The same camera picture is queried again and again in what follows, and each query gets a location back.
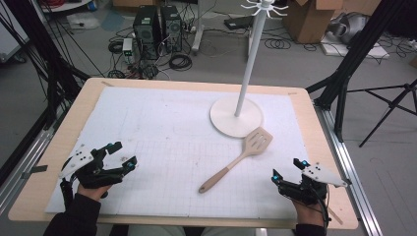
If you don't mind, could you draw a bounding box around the aluminium rail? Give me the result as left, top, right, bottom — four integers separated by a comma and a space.
314, 105, 384, 236
0, 127, 55, 215

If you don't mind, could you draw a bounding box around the beige slotted spatula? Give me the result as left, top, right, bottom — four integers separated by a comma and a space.
198, 126, 274, 195

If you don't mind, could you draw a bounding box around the white metal stand leg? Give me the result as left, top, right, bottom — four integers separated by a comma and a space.
191, 0, 207, 54

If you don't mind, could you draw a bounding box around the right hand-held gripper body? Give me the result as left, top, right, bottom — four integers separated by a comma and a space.
277, 162, 352, 207

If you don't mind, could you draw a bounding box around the small white box device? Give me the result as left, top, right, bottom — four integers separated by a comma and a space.
121, 37, 134, 57

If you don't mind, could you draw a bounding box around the person's right hand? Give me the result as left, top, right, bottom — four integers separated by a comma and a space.
292, 200, 325, 227

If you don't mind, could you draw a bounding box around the black tripod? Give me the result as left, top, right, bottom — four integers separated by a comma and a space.
346, 78, 417, 148

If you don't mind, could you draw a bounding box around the black tape strip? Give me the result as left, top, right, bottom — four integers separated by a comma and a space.
21, 164, 49, 180

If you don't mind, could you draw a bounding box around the white gridded mat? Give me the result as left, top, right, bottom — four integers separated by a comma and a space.
44, 86, 311, 220

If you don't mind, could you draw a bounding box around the black flat device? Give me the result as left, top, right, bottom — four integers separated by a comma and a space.
223, 15, 256, 31

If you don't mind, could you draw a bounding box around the black frame strut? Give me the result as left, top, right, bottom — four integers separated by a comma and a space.
2, 0, 91, 130
305, 0, 408, 143

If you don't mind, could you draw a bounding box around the white hook stand rack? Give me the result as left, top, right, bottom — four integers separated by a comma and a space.
209, 0, 290, 139

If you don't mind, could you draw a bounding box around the person's left hand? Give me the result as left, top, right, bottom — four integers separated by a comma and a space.
76, 182, 113, 202

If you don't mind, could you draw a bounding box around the white flat board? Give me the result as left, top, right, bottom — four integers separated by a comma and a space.
320, 32, 390, 60

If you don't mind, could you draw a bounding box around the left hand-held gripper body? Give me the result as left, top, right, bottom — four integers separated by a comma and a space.
58, 144, 132, 190

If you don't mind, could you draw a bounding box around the grey rounded appliance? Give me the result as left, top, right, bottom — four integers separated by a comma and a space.
328, 12, 371, 45

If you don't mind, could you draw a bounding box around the white round table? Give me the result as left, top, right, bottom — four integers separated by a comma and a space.
38, 0, 93, 14

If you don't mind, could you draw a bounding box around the brown cardboard box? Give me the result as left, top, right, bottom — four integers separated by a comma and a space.
282, 0, 346, 45

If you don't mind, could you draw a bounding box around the black computer tower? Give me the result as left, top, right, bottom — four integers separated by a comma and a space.
132, 5, 162, 61
159, 4, 183, 54

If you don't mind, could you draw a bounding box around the coiled black cable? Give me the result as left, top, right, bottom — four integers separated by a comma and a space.
107, 40, 124, 55
263, 37, 292, 51
168, 53, 194, 72

